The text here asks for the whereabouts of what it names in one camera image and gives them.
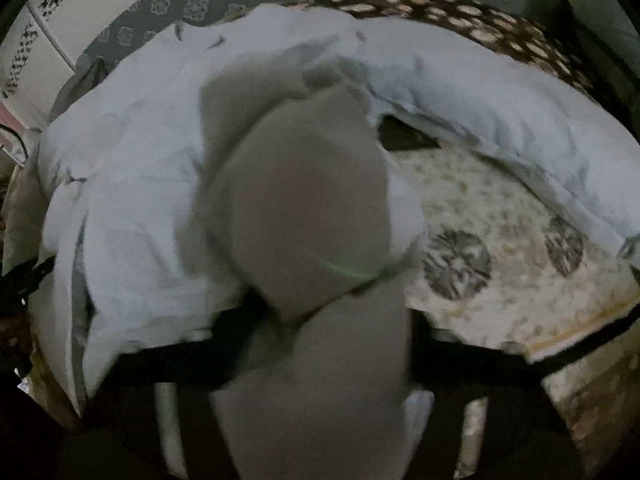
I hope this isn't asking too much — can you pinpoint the white louvered wardrobe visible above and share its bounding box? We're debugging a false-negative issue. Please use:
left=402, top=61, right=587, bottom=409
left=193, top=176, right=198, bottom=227
left=1, top=0, right=139, bottom=101

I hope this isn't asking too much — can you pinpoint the floral patterned bed blanket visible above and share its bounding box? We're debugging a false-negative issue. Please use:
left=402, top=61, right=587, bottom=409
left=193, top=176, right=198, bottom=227
left=284, top=0, right=640, bottom=456

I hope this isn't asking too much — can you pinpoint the light blue padded jacket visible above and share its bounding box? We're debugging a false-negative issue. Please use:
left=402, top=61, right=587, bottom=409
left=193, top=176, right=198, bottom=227
left=29, top=3, right=640, bottom=480

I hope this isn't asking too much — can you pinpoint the grey-green rolled duvet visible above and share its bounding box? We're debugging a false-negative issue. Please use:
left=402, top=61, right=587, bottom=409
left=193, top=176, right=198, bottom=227
left=567, top=0, right=639, bottom=76

